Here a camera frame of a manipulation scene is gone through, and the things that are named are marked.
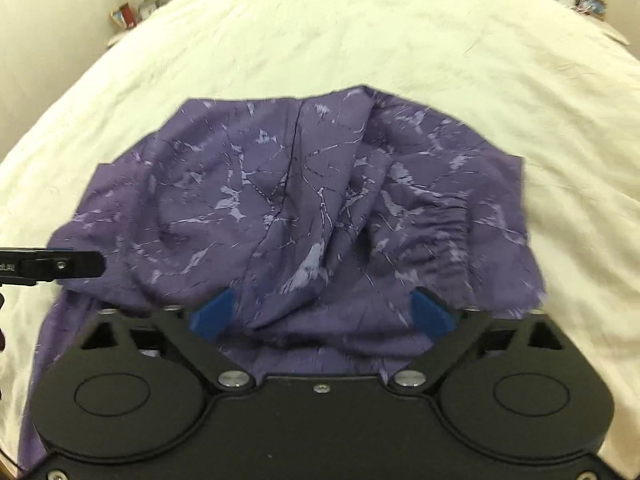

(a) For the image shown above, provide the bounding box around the cream nightstand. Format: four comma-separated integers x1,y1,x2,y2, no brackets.
597,17,632,47

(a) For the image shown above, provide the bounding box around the cream bedspread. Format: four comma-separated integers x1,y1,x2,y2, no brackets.
0,0,640,467

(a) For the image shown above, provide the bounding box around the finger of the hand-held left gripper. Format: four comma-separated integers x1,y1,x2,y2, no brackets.
0,247,106,287

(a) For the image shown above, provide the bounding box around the purple patterned hooded jacket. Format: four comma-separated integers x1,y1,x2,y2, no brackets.
17,85,548,471

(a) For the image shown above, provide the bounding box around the wooden photo frame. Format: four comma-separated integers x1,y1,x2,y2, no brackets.
576,0,607,22

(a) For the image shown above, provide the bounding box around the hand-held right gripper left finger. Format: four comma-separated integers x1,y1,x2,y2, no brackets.
77,287,257,392

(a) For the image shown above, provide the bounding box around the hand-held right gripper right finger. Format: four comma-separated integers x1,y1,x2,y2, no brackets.
387,287,566,392

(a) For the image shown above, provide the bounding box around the red photo frame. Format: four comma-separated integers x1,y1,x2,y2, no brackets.
110,5,139,30

